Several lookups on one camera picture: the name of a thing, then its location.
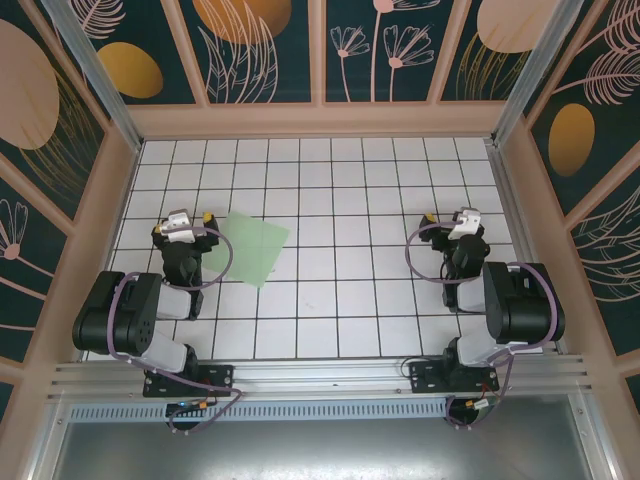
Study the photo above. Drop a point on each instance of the long aluminium mounting rail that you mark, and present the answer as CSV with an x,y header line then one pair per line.
x,y
320,372

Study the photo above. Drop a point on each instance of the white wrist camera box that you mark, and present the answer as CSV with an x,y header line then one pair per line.
x,y
177,227
462,227

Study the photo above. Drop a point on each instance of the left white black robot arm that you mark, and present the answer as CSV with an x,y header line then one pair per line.
x,y
170,357

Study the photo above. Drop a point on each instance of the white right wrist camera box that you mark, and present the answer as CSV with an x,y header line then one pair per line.
x,y
462,227

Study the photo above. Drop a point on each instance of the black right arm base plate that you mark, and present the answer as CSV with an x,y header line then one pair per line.
x,y
425,377

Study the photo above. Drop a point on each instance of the light green cloth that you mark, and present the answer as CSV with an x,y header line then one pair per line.
x,y
250,245

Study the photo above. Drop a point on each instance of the small controller circuit board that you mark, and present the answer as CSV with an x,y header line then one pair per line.
x,y
187,407
482,405

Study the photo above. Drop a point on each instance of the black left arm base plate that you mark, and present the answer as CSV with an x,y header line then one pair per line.
x,y
220,377

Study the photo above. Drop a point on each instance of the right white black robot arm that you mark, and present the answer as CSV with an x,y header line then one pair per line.
x,y
525,305

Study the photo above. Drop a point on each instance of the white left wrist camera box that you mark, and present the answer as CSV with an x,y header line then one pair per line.
x,y
177,227

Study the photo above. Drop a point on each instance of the aluminium side rail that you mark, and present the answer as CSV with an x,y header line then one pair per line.
x,y
522,250

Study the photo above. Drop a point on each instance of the aluminium frame post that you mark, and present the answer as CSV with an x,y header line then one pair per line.
x,y
535,75
95,75

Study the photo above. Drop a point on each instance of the grey metal sheet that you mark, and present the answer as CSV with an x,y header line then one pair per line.
x,y
320,450

